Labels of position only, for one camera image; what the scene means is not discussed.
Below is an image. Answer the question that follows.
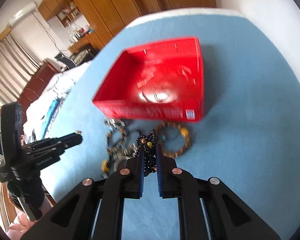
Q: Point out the black office chair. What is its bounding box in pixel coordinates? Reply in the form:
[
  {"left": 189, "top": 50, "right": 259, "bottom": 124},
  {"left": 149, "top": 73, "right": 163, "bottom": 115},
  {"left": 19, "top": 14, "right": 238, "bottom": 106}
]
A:
[{"left": 55, "top": 53, "right": 77, "bottom": 69}]

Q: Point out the blue bed sheet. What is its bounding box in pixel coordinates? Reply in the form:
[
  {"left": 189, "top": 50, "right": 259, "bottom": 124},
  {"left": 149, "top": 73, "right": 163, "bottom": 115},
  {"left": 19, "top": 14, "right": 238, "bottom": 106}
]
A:
[{"left": 41, "top": 14, "right": 300, "bottom": 239}]

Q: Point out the brown wooden bead bracelet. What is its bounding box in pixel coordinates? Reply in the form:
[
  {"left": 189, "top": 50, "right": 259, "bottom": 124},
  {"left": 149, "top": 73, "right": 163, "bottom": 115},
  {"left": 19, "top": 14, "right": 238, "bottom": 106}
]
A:
[{"left": 154, "top": 121, "right": 192, "bottom": 159}]

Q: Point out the dark red wooden headboard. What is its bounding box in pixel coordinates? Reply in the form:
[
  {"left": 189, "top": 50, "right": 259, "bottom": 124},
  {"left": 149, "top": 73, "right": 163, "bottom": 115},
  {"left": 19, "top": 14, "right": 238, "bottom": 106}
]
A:
[{"left": 17, "top": 60, "right": 59, "bottom": 124}]

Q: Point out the wooden desk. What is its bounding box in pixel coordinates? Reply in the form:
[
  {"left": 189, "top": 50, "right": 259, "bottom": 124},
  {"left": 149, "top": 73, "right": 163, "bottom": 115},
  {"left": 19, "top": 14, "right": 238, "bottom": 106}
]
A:
[{"left": 68, "top": 33, "right": 103, "bottom": 53}]

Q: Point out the red plastic tray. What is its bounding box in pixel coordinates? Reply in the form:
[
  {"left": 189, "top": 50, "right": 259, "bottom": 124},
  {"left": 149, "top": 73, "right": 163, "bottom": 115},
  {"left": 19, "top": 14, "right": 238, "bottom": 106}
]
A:
[{"left": 92, "top": 36, "right": 204, "bottom": 122}]

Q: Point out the black bead bracelet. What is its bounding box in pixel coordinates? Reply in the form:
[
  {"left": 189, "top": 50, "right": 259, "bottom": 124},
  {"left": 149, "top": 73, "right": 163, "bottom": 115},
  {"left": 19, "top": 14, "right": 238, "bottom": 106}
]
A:
[{"left": 135, "top": 129, "right": 160, "bottom": 178}]

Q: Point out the beige curtain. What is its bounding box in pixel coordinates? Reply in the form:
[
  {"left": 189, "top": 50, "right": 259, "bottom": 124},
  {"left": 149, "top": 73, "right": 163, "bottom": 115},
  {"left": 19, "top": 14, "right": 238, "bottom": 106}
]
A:
[{"left": 0, "top": 33, "right": 41, "bottom": 106}]

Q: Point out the left hand in black glove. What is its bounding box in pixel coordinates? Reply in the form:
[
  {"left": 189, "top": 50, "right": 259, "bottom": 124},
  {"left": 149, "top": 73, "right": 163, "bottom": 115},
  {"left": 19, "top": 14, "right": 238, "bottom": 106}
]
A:
[{"left": 7, "top": 171, "right": 45, "bottom": 222}]

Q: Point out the multicolour bead necklace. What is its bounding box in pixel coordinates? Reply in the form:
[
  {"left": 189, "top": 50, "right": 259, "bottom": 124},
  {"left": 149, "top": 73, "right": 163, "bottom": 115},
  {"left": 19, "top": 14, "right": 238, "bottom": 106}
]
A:
[{"left": 101, "top": 117, "right": 138, "bottom": 175}]

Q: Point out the wooden wardrobe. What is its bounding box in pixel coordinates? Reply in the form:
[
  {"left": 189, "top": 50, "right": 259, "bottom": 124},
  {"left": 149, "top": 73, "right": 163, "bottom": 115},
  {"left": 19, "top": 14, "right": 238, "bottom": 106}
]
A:
[{"left": 38, "top": 0, "right": 217, "bottom": 49}]

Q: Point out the white air conditioner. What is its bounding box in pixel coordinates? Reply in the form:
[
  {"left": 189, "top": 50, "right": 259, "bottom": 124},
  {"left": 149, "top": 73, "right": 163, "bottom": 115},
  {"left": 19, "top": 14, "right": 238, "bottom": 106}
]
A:
[{"left": 8, "top": 2, "right": 37, "bottom": 27}]

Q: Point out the white floral quilt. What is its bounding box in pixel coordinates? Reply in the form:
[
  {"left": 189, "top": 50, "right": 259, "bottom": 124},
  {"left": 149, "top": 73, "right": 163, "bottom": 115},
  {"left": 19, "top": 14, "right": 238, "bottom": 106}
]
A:
[{"left": 23, "top": 61, "right": 91, "bottom": 144}]

